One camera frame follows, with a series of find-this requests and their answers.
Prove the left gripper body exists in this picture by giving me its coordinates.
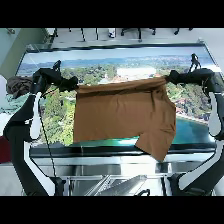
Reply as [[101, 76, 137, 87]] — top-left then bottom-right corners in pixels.
[[58, 76, 80, 93]]

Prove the dark red garment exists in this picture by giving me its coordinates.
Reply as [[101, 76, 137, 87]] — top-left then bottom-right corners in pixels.
[[0, 135, 13, 165]]

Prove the silver frame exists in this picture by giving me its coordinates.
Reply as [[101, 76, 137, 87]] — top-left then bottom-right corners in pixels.
[[29, 153, 214, 197]]

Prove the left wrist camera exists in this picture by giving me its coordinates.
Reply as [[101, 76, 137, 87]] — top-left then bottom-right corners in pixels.
[[52, 60, 63, 73]]

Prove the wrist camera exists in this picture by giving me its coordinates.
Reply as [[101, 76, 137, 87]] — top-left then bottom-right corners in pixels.
[[188, 53, 202, 73], [52, 60, 63, 73]]

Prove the black cable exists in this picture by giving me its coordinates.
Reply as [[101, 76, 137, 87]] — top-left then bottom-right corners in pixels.
[[37, 96, 58, 179]]

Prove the brown T-shirt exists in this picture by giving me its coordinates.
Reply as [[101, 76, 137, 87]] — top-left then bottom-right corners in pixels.
[[72, 77, 177, 162]]

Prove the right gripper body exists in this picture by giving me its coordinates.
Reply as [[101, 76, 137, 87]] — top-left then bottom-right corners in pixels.
[[164, 70, 180, 86]]

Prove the dark brown garment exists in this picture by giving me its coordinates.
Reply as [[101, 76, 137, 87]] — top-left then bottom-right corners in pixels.
[[5, 75, 34, 100]]

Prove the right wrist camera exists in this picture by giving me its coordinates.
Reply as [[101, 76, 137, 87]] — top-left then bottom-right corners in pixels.
[[188, 53, 202, 73]]

